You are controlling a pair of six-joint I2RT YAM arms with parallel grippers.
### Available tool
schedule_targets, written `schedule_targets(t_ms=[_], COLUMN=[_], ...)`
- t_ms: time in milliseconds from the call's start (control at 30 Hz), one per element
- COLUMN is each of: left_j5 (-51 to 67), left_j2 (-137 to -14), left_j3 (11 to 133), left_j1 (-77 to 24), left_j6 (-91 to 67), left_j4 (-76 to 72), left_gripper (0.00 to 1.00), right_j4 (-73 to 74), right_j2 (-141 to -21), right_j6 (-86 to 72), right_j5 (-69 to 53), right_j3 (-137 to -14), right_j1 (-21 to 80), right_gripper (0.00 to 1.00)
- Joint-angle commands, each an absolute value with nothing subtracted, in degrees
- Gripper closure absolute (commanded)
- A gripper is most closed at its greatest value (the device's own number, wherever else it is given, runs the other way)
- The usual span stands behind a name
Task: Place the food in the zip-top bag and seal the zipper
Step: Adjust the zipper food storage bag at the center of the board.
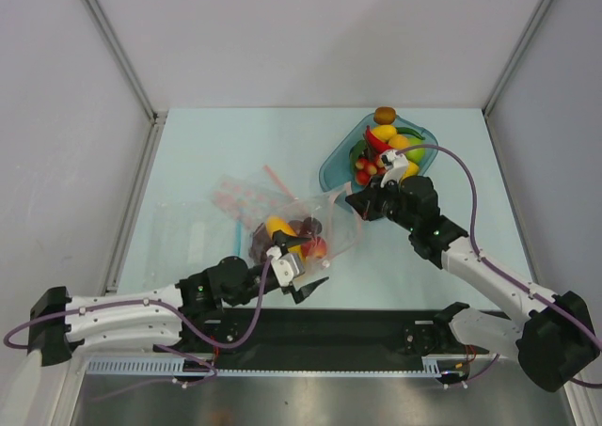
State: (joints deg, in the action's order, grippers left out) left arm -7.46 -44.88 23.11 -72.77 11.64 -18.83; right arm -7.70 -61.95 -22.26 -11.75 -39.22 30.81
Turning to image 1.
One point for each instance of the red strawberry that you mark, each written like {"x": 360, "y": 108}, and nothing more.
{"x": 314, "y": 248}

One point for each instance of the clear bag, blue zipper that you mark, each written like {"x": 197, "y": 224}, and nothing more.
{"x": 188, "y": 237}

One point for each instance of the green lime fruit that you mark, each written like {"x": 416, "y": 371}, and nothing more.
{"x": 415, "y": 155}

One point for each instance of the green chili pepper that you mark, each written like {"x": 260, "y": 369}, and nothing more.
{"x": 411, "y": 132}

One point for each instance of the white slotted cable duct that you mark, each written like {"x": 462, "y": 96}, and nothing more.
{"x": 161, "y": 365}

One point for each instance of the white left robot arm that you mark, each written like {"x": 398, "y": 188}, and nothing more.
{"x": 172, "y": 315}

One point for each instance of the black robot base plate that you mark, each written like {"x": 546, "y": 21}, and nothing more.
{"x": 299, "y": 339}

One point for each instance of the yellow lemon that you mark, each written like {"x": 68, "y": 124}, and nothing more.
{"x": 384, "y": 132}

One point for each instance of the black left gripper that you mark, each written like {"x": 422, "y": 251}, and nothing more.
{"x": 284, "y": 241}

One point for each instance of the orange-yellow apricot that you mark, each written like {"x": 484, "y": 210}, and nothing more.
{"x": 399, "y": 142}

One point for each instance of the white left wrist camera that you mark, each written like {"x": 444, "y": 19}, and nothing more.
{"x": 285, "y": 266}

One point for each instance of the aluminium frame rail right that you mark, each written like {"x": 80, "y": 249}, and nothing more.
{"x": 523, "y": 44}

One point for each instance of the yellow-orange mango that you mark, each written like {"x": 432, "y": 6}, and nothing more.
{"x": 275, "y": 223}

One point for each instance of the brown kiwi fruit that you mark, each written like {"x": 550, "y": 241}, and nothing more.
{"x": 384, "y": 115}

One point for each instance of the red-yellow lychee cluster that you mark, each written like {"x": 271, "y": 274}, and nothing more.
{"x": 366, "y": 169}

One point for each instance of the teal plastic basket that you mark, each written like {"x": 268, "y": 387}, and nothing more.
{"x": 337, "y": 167}

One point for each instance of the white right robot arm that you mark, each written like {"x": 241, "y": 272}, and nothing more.
{"x": 550, "y": 336}

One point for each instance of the yellow pear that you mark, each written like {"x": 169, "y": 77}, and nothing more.
{"x": 412, "y": 170}

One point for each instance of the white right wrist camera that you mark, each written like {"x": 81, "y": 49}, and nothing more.
{"x": 395, "y": 164}

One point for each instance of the aluminium frame rail left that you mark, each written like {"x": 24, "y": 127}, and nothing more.
{"x": 117, "y": 139}

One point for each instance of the purple grape bunch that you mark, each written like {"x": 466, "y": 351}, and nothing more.
{"x": 261, "y": 242}

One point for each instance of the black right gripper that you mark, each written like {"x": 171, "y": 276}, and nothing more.
{"x": 372, "y": 198}

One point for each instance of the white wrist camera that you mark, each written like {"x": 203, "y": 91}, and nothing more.
{"x": 395, "y": 164}
{"x": 285, "y": 266}

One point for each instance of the aluminium frame rail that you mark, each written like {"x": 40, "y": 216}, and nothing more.
{"x": 523, "y": 44}
{"x": 117, "y": 139}

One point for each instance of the red chili pepper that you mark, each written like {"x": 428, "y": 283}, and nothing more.
{"x": 377, "y": 145}

